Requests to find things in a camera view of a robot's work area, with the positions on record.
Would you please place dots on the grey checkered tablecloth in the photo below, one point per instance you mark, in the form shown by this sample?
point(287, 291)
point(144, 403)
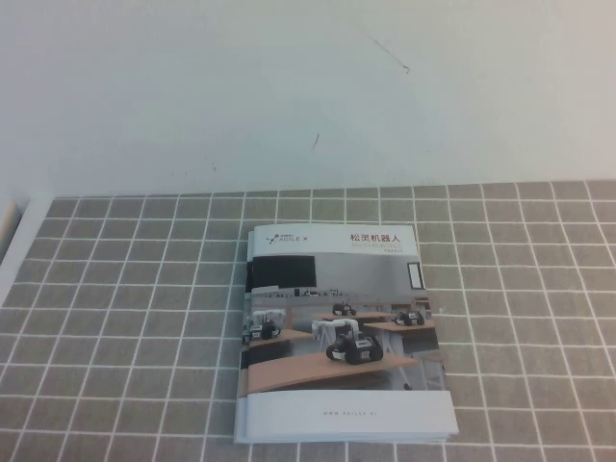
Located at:
point(120, 313)

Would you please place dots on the cream flat panel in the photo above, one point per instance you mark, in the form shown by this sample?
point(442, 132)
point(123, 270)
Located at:
point(8, 231)

